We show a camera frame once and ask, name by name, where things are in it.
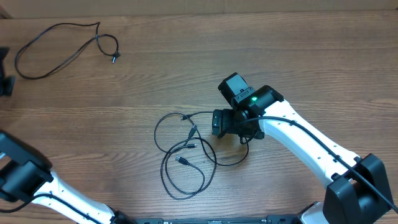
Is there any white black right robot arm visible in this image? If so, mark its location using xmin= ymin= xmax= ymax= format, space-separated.
xmin=212 ymin=73 xmax=397 ymax=224

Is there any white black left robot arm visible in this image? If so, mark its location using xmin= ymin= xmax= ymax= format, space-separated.
xmin=1 ymin=130 xmax=134 ymax=223

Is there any black looped usb cable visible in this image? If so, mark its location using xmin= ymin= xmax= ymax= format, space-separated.
xmin=159 ymin=124 xmax=218 ymax=200

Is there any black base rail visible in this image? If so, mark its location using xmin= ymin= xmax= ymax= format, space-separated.
xmin=132 ymin=207 xmax=309 ymax=224

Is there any brown cardboard box wall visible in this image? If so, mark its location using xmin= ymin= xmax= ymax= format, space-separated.
xmin=1 ymin=0 xmax=397 ymax=19

